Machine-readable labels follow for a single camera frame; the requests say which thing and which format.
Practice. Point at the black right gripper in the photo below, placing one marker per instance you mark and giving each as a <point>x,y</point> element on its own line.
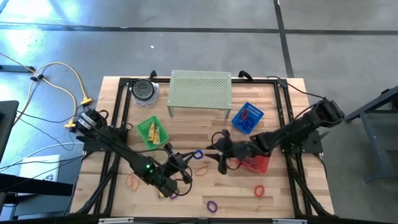
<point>241,150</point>

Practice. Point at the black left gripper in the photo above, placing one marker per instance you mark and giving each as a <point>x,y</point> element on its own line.
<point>174,161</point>

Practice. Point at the blue coil wristband keyring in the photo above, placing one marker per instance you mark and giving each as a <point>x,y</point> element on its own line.
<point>243,124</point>
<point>202,154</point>

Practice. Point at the yellow crayon box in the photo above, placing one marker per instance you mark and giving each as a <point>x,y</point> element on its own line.
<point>156,135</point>
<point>151,132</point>

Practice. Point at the orange-red coil wristband keyring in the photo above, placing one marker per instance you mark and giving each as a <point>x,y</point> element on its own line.
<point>255,191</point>
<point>242,114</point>

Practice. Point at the yellow clip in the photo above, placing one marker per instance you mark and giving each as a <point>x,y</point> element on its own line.
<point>160,194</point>

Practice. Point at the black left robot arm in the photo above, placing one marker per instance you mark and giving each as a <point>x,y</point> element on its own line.
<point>124,151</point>

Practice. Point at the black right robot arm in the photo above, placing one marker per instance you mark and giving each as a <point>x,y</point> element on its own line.
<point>298,130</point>

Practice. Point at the black desk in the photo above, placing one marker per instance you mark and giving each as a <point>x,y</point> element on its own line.
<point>7,130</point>

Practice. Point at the red plastic basket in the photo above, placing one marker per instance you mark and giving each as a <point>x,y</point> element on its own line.
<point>262,163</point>

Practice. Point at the blue plastic basket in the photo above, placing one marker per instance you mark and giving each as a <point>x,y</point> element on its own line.
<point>256,116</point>

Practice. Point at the green plastic basket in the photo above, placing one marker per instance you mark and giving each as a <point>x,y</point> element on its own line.
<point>144,129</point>

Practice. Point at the green perforated metal shelf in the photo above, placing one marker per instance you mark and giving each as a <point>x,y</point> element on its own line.
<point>199,88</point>

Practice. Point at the clear round lidded container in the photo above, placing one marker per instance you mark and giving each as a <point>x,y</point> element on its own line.
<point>157,93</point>

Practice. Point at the white round bin black rim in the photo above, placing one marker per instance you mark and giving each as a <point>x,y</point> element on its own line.
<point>143,89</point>

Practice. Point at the white printed box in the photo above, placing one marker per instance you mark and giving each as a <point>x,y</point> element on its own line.
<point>37,168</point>

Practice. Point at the black beam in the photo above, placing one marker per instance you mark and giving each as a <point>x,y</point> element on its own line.
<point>31,186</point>

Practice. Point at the black floor bar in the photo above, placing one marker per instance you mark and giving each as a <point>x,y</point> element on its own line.
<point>15,68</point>

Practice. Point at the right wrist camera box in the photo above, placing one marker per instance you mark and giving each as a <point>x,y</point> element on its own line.
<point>223,166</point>

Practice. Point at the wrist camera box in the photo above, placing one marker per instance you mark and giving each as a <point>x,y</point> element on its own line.
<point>168,147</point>
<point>223,166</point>

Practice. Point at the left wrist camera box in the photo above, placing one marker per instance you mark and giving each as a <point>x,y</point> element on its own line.
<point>168,147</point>

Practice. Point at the black curved bracket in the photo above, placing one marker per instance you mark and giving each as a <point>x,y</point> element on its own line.
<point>245,74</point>
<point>152,75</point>

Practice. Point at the black aluminium table frame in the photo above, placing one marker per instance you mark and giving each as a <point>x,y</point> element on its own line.
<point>264,81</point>

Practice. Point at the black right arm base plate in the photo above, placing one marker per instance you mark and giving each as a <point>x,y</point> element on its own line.
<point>314,146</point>

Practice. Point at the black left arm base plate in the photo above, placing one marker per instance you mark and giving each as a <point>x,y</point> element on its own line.
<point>93,146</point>

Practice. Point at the silver table edge bracket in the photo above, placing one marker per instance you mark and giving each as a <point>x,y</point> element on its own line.
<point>116,221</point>
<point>289,221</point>

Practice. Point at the dark grey cart frame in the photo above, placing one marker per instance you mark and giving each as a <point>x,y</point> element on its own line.
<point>374,149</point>

